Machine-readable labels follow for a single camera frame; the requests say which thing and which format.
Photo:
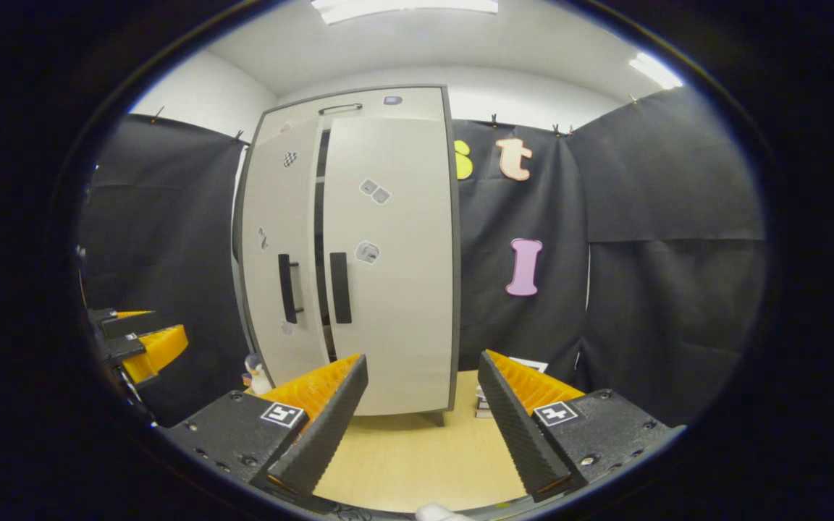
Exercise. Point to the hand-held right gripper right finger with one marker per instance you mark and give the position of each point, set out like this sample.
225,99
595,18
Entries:
522,441

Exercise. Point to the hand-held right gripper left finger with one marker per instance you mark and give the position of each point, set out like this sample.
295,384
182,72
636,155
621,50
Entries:
319,438

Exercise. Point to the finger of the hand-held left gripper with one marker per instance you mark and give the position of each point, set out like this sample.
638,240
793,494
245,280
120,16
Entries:
131,324
160,351

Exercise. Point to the grey cabinet door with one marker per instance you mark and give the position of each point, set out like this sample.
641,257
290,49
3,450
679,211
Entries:
402,289
276,217

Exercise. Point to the grey shoe cabinet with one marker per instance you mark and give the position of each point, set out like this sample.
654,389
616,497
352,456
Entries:
359,101

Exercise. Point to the grey cabinet drawer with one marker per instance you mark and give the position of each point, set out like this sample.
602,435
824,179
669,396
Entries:
359,107

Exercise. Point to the dark thin book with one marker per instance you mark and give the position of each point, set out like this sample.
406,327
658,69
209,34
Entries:
483,405

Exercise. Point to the white portrait cover book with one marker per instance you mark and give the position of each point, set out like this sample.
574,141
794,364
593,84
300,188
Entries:
533,364

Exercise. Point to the penguin figurine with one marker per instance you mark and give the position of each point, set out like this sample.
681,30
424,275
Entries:
258,376

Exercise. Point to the white rounded object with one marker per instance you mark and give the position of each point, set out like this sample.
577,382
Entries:
442,514

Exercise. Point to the small ceiling light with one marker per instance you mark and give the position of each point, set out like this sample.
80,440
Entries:
656,70

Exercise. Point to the long ceiling light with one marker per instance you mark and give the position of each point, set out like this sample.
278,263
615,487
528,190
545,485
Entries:
402,9

